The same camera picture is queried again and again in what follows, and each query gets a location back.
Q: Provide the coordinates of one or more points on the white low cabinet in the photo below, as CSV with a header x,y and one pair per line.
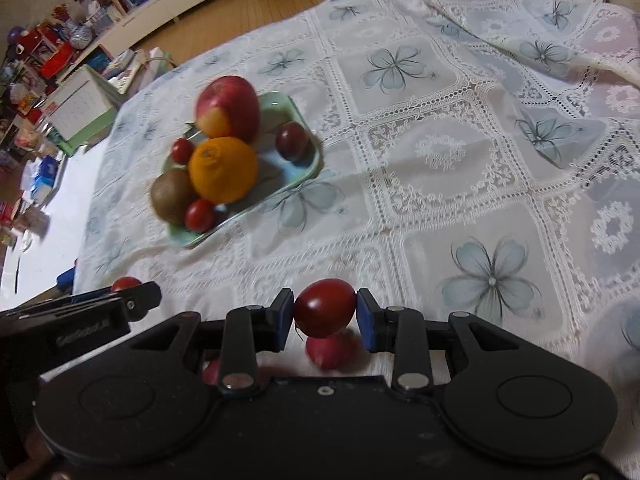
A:
x,y
165,5

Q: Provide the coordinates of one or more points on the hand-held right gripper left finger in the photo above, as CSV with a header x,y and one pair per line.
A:
x,y
283,321

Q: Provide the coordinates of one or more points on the pink red radish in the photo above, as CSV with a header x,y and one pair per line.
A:
x,y
332,352

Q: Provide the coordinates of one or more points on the dark purple cherry tomato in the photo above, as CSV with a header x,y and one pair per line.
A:
x,y
292,141

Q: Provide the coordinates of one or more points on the dark pen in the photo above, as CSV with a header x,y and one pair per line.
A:
x,y
17,274

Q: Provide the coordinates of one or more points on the red box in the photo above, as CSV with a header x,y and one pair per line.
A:
x,y
56,60

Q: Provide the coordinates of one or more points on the stack of books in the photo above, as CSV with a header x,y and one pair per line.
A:
x,y
125,70

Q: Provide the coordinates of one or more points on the white lace floral tablecloth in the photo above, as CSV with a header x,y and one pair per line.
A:
x,y
450,160

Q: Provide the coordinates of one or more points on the brown kiwi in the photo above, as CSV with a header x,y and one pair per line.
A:
x,y
170,197

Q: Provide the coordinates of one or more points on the red apple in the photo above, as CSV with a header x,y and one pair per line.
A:
x,y
230,105

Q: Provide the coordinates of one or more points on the blue tissue box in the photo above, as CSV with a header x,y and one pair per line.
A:
x,y
44,180

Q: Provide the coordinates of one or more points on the dark red cherry tomato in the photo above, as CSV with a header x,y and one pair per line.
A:
x,y
325,309

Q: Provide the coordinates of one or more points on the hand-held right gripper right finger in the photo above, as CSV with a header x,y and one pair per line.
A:
x,y
365,321

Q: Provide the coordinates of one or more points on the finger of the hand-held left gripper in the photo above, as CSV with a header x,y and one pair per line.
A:
x,y
140,297

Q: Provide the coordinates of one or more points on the white desk calendar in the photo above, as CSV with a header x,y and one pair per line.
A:
x,y
80,107

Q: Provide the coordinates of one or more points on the blue silver vase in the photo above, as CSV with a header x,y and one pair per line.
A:
x,y
80,34

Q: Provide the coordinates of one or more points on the orange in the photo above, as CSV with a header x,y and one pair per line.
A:
x,y
223,170

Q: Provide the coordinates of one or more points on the blue object at table edge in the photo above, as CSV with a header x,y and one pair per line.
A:
x,y
66,279

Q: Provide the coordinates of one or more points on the light green plate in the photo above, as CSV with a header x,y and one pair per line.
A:
x,y
295,175

